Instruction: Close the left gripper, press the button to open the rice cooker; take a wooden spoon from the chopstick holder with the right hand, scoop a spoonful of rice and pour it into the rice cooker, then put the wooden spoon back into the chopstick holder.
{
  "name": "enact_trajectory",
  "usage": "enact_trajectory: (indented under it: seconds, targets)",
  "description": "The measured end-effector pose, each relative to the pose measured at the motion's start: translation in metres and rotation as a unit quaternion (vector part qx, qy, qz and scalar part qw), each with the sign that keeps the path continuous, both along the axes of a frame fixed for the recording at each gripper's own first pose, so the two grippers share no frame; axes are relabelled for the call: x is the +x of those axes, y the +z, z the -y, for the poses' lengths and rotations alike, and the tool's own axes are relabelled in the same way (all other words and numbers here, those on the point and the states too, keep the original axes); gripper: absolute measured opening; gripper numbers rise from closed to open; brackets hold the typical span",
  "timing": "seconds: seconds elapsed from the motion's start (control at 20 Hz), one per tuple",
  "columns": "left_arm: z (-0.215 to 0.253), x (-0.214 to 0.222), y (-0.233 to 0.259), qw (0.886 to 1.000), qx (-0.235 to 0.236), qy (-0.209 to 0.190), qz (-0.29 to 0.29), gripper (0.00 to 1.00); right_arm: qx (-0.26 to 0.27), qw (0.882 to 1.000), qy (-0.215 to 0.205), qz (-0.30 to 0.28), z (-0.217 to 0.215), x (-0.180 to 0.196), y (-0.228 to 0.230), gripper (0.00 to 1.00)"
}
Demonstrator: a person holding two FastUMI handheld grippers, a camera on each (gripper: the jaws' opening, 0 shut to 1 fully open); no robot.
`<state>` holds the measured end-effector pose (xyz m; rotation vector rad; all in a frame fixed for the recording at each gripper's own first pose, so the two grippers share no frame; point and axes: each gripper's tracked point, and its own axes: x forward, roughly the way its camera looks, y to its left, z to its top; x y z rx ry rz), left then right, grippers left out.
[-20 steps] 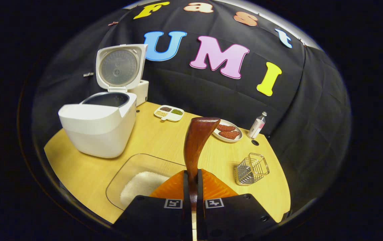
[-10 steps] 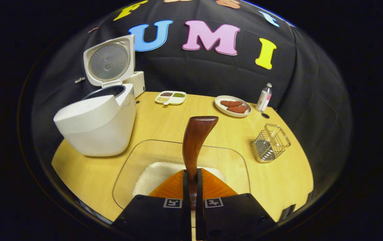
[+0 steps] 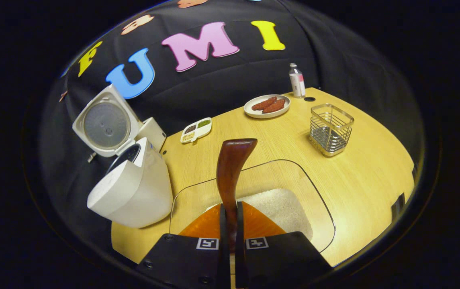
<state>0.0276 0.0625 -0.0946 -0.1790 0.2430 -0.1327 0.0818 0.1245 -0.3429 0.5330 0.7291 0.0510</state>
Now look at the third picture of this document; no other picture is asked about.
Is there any round white plate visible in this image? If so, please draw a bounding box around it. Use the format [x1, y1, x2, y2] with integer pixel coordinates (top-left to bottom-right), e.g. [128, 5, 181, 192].
[244, 94, 291, 119]

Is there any small clear bottle pink label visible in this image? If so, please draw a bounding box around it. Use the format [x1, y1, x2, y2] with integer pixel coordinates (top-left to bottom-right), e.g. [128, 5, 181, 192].
[288, 63, 306, 99]

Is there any brown wooden spoon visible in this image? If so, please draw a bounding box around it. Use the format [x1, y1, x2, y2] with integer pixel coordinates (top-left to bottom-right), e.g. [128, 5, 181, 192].
[216, 138, 258, 253]

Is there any clear glass tray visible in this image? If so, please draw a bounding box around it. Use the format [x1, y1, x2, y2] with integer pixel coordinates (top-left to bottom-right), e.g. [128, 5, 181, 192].
[170, 159, 337, 253]

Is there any white rice pile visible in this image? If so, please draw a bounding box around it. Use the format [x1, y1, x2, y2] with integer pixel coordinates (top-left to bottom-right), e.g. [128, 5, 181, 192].
[206, 188, 314, 241]

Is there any metal wire chopstick holder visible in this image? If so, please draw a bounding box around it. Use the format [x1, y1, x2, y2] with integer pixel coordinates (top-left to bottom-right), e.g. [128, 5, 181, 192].
[309, 103, 355, 157]

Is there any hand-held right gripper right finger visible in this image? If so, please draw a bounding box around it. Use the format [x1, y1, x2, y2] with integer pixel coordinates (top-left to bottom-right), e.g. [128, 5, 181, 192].
[236, 201, 333, 289]

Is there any white rice cooker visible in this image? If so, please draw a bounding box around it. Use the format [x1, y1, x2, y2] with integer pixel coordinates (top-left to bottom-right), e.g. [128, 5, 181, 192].
[72, 83, 174, 229]

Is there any divided white condiment dish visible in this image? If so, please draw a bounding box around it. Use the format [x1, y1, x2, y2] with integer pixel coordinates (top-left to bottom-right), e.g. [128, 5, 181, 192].
[180, 117, 213, 144]

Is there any brown sausage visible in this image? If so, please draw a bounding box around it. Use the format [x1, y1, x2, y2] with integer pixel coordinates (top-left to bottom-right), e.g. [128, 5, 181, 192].
[262, 99, 286, 114]
[251, 96, 278, 111]

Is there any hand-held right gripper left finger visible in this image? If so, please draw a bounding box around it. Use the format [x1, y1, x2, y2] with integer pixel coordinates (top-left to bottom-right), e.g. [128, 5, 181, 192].
[135, 203, 230, 289]

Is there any white toaster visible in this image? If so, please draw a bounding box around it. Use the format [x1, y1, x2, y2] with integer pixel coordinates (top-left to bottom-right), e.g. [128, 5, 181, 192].
[137, 117, 167, 152]

